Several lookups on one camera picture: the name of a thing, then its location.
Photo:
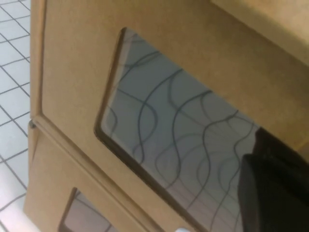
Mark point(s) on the brown cardboard shoe box shell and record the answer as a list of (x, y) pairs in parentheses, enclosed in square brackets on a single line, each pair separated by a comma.
[(32, 135), (265, 21)]

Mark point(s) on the white checked tablecloth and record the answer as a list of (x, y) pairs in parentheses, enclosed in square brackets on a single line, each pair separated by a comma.
[(12, 72)]

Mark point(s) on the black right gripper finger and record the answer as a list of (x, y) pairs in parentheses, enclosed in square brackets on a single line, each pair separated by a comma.
[(275, 198)]

